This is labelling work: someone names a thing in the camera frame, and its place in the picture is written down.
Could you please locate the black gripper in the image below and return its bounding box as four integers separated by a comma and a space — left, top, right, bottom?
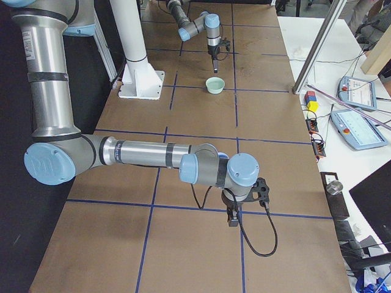
207, 37, 230, 73
221, 178, 270, 227

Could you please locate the mint green bowl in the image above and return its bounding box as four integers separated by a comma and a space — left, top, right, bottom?
205, 77, 225, 95

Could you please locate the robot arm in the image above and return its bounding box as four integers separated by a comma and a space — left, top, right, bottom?
1, 4, 109, 237
166, 0, 230, 73

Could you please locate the metal cylinder can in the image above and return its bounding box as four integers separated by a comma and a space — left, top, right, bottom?
326, 180, 343, 195

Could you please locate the white support column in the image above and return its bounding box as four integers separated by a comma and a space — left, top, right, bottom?
110, 0, 147, 63

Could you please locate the yellow cube block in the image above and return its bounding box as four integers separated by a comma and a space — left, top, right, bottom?
305, 100, 319, 112

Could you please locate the red cube block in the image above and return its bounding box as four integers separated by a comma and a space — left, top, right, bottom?
304, 91, 316, 101

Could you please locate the blue cube block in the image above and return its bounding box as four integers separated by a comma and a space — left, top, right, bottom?
304, 95, 317, 105

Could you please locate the black computer monitor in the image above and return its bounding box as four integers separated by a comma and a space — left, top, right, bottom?
349, 166, 391, 251

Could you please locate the teach pendant near person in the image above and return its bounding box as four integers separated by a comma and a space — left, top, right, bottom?
337, 76, 378, 111

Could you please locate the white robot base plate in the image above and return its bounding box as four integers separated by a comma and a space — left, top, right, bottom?
119, 62, 165, 100

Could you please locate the teach pendant near camera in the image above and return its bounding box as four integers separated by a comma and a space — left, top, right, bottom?
331, 110, 388, 151

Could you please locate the aluminium frame post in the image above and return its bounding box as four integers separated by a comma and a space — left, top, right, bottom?
292, 0, 346, 94

